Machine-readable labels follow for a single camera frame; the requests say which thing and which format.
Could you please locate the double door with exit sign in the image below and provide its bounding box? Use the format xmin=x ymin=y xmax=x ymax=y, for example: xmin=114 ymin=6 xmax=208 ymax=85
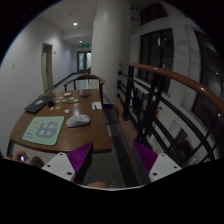
xmin=77 ymin=51 xmax=92 ymax=73

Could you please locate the black railing with wooden handrail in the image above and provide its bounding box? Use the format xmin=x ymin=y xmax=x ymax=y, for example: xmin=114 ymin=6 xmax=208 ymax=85
xmin=117 ymin=62 xmax=224 ymax=167

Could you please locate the white notepad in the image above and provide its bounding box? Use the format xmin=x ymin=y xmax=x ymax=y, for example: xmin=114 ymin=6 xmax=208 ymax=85
xmin=92 ymin=102 xmax=102 ymax=110

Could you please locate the wooden chair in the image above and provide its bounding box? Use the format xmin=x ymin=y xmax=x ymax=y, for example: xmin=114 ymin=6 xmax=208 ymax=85
xmin=63 ymin=74 xmax=105 ymax=100

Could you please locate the black laptop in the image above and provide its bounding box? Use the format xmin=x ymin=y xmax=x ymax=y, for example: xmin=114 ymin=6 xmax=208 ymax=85
xmin=24 ymin=96 xmax=54 ymax=114

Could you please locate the white small card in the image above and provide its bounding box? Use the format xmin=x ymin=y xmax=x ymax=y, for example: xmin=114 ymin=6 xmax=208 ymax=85
xmin=64 ymin=92 xmax=72 ymax=97

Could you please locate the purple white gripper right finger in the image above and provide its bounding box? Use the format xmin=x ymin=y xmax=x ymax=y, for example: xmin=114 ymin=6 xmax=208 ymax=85
xmin=133 ymin=142 xmax=181 ymax=183

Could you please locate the black small round object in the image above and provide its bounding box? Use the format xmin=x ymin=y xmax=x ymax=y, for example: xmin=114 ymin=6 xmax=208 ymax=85
xmin=48 ymin=101 xmax=55 ymax=107

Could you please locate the green patterned mouse pad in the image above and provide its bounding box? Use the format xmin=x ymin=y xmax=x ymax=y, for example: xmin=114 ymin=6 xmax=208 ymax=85
xmin=22 ymin=116 xmax=64 ymax=146

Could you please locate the wooden desk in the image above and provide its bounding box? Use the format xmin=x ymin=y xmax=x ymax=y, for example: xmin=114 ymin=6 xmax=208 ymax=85
xmin=7 ymin=89 xmax=112 ymax=156

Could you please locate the person's hand holding phone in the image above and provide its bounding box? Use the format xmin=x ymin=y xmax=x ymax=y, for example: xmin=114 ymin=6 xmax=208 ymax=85
xmin=6 ymin=151 xmax=44 ymax=168

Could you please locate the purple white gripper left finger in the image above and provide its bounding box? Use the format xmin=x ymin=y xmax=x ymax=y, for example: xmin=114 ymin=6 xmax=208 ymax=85
xmin=42 ymin=142 xmax=93 ymax=184

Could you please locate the white computer mouse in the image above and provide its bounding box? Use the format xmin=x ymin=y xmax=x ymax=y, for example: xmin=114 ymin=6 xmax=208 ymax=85
xmin=66 ymin=114 xmax=90 ymax=128

